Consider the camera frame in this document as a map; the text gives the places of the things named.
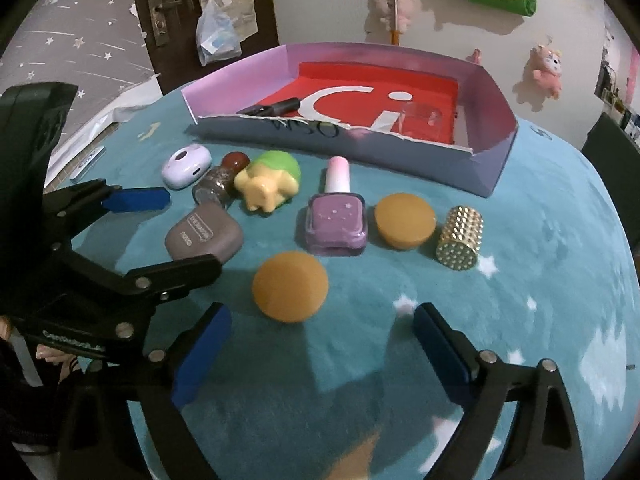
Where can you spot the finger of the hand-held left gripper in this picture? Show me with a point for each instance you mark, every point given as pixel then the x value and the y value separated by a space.
pixel 190 270
pixel 135 200

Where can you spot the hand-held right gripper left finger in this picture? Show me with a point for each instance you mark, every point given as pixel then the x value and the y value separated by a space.
pixel 200 355

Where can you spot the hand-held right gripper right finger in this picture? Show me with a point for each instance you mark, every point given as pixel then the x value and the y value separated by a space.
pixel 440 355

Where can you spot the grey rounded case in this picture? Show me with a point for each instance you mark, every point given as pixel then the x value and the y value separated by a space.
pixel 205 232

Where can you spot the lavender earbud case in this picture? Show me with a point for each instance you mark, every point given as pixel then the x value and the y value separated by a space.
pixel 184 166

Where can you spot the glitter bottle with brown cap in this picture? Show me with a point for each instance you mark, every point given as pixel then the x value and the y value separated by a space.
pixel 217 182

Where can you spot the orange makeup sponge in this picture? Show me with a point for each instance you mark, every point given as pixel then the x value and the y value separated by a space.
pixel 405 220
pixel 290 286

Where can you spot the yellow and green star toy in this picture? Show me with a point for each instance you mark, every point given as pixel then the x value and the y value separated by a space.
pixel 270 182

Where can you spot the gold studded cylinder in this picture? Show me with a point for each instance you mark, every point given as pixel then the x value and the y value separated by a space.
pixel 460 237

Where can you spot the purple nail polish bottle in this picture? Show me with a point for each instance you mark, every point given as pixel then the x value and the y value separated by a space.
pixel 336 217

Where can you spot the purple cardboard box red inside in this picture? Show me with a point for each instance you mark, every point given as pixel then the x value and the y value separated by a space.
pixel 350 80

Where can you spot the person's left hand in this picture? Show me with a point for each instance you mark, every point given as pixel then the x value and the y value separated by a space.
pixel 52 357

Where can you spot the grey star-print cloth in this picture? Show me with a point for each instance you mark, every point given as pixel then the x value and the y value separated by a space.
pixel 75 35

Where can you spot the dark brown door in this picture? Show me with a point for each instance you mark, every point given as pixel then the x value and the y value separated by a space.
pixel 172 67

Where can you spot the black nail polish bottle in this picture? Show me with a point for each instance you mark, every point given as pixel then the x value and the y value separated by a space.
pixel 272 106

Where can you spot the clear plastic bag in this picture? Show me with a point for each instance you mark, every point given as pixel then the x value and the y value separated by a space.
pixel 217 35

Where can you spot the black dresser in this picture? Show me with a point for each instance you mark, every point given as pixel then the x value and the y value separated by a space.
pixel 610 140

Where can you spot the pink stick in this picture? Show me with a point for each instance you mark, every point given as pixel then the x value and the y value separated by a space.
pixel 475 56

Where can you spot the row of cosmetic bottles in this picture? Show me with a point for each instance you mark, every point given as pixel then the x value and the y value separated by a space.
pixel 620 110

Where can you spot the pink plush toy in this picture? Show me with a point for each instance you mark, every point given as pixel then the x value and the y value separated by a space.
pixel 547 65

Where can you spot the mop stick with orange grip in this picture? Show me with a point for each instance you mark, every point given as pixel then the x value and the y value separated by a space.
pixel 395 5

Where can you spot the pale pink plush on wall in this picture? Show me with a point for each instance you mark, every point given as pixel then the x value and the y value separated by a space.
pixel 407 2

